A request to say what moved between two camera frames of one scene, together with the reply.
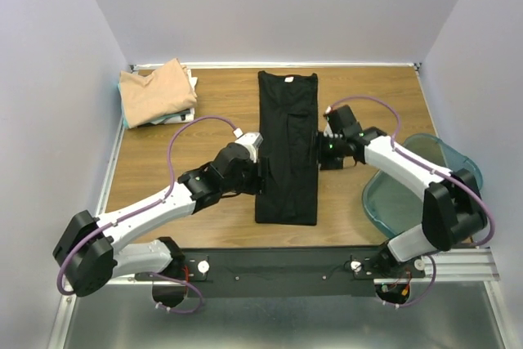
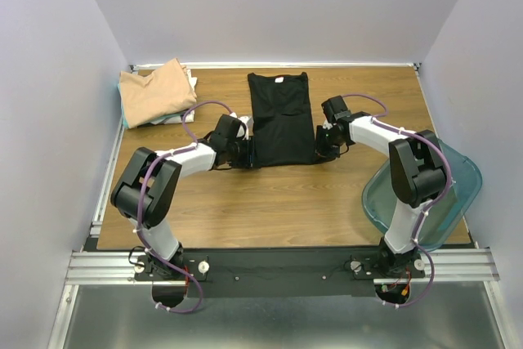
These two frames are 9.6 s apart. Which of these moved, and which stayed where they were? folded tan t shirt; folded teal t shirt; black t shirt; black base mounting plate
Moved: black t shirt
Stayed: black base mounting plate; folded tan t shirt; folded teal t shirt
